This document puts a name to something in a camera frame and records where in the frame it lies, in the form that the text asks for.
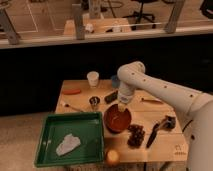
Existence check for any orange-brown bowl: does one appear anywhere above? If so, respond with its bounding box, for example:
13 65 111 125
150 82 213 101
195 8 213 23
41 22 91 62
104 104 132 133

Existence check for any small metal cup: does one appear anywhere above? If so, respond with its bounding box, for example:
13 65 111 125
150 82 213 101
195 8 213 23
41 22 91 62
89 96 100 110

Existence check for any black office chair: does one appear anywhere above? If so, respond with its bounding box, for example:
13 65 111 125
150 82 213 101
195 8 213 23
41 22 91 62
127 0 157 30

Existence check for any green plastic tray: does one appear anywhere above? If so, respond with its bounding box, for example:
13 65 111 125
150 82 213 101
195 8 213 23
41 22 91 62
34 112 104 167

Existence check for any dark metal clamp tool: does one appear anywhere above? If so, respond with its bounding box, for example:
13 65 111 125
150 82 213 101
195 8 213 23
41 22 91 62
160 116 176 130

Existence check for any yellow orange cup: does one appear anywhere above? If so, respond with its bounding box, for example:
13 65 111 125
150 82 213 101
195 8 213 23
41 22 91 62
106 150 119 165

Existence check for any bunch of dark grapes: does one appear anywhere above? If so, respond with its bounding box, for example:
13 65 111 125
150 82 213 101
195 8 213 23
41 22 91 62
127 124 145 148

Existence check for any white paper cup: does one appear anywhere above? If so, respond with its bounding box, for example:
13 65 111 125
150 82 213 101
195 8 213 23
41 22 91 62
87 71 99 87

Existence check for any black cable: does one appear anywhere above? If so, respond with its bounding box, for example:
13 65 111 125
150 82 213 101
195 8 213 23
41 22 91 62
181 119 193 133

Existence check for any black handled knife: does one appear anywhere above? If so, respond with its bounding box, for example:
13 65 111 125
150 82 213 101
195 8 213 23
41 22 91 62
146 123 160 148

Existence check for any blue cup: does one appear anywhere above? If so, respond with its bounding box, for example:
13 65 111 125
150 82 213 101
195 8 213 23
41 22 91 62
110 75 120 88

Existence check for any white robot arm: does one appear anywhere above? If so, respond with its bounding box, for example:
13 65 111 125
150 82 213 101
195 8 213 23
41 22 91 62
117 61 213 171

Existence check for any black rectangular block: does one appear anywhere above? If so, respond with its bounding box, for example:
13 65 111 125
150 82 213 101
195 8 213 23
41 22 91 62
104 91 118 104

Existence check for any white crumpled cloth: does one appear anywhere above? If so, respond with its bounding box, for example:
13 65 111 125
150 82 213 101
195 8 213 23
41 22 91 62
56 134 81 156

